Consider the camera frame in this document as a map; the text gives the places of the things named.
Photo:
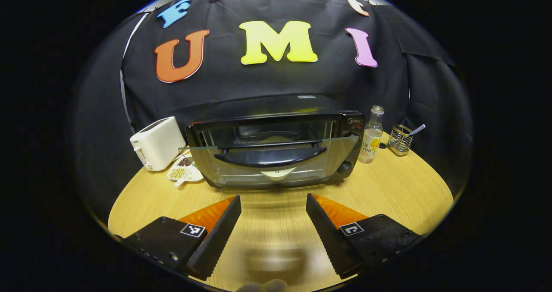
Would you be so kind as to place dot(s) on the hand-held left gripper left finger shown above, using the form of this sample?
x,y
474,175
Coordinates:
x,y
217,240

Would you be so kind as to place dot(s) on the clear glass bottle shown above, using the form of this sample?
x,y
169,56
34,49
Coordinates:
x,y
371,141

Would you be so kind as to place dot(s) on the black backdrop cloth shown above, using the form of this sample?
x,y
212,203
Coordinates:
x,y
276,85

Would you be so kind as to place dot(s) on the black electric oven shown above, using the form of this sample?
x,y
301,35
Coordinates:
x,y
271,156

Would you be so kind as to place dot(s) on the white toaster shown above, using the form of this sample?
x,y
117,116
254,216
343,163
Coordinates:
x,y
159,143

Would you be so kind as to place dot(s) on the white divided dish of beans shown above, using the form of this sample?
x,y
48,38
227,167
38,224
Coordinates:
x,y
179,173

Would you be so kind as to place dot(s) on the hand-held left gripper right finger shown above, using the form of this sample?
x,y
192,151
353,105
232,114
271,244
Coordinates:
x,y
330,240

